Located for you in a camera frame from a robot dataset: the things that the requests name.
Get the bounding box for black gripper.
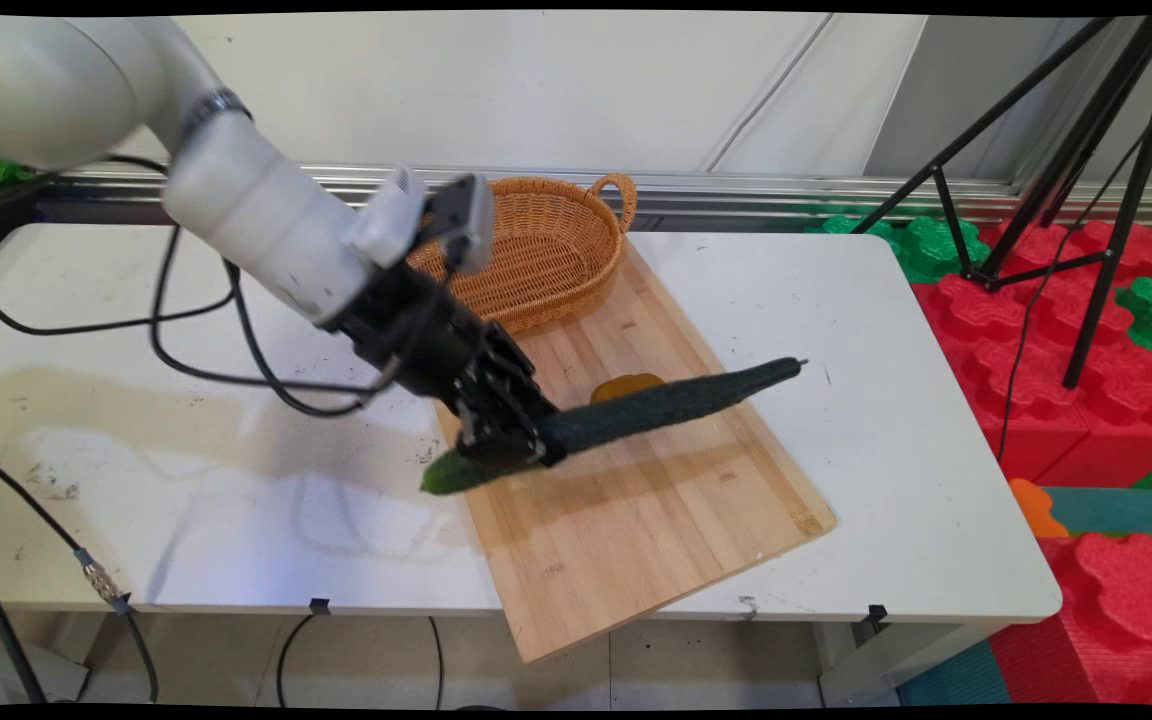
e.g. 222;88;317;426
321;262;569;469

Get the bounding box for dark green cucumber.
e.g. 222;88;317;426
420;356;809;497

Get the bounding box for yellow-brown potato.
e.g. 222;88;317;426
590;372;668;407

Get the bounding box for wooden cutting board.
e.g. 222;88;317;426
432;235;838;664

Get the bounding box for white table leg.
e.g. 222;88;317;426
814;620;982;707

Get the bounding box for red foam block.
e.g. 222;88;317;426
979;218;1152;283
964;345;1152;489
911;273;1137;401
989;532;1152;707

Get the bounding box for orange foam block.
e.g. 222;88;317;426
1009;478;1070;539

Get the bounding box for black tripod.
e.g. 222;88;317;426
851;15;1152;391

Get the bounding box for wicker basket with handles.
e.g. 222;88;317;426
403;172;639;337

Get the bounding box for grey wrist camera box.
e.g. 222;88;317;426
341;165;497;277

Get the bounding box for black hanging cable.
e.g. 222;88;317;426
427;616;447;707
275;614;318;707

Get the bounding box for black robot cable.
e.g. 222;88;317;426
148;224;409;419
0;258;243;338

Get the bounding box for aluminium wall rail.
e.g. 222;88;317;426
36;163;1152;229

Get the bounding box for black cable with metal connector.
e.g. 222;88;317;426
0;444;160;703

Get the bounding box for thin black tripod cable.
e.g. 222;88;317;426
995;128;1149;467

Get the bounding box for thick black cable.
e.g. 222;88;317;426
0;538;49;706

